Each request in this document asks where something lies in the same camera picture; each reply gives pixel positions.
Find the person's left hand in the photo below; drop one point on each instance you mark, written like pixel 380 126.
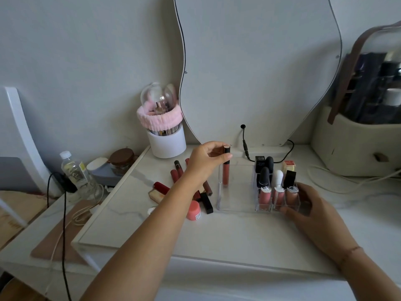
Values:
pixel 200 161

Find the person's right hand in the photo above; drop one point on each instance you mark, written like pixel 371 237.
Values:
pixel 322 221

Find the person's left thumb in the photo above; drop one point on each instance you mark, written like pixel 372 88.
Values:
pixel 223 158

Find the person's right thumb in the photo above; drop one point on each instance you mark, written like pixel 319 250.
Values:
pixel 289 211

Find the pink lip gloss black cap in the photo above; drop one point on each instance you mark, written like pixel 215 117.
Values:
pixel 225 172

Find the clear acrylic makeup organizer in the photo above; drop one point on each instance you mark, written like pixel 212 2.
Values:
pixel 239 191

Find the person's right forearm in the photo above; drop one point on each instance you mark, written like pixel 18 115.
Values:
pixel 372 278

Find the person's left forearm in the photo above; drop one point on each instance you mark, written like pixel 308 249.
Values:
pixel 150 238

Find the clear pink gloss black cap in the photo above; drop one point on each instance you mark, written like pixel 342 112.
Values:
pixel 292 195

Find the pink gloss silver cap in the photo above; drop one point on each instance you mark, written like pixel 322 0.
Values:
pixel 278 197
pixel 265 199

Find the black square tall lipstick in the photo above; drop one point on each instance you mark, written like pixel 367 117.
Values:
pixel 290 179

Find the brown lip gloss tube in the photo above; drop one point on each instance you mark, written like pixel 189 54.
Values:
pixel 207 188

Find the white bullet lipstick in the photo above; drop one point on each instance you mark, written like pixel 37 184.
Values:
pixel 277 178

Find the black square patterned lipstick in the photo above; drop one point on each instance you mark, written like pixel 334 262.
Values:
pixel 259 163

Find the black bullet lipstick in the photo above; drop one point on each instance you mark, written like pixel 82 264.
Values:
pixel 263 177

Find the dark red lip gloss tube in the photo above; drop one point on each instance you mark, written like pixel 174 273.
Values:
pixel 174 176
pixel 178 168

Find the gold and red lipstick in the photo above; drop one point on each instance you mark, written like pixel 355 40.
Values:
pixel 288 165

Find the black rounded lipstick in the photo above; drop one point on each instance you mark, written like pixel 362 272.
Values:
pixel 269 162

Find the white brush holder clear dome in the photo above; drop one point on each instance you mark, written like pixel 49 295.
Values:
pixel 166 141

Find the pink round balm jar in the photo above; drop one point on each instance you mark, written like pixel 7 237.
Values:
pixel 193 210

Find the red lipstick tube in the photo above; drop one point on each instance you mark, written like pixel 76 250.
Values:
pixel 161 188

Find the beige gold lipstick case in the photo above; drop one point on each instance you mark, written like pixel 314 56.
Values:
pixel 156 195

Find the pink fluffy headband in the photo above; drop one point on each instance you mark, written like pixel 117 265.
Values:
pixel 156 119

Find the small white round lid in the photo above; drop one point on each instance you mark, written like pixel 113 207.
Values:
pixel 151 211

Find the beige cosmetic storage box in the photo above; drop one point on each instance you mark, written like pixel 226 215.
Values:
pixel 357 144

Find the glass jar brown lid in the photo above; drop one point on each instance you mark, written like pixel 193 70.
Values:
pixel 122 159

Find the white and grey device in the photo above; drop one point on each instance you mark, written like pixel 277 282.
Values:
pixel 101 173

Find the clear plastic water bottle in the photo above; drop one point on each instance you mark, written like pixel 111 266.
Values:
pixel 76 175

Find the white wooden chair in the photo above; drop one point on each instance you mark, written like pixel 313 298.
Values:
pixel 22 131

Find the wavy frameless wall mirror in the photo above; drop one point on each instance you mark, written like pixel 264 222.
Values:
pixel 257 65

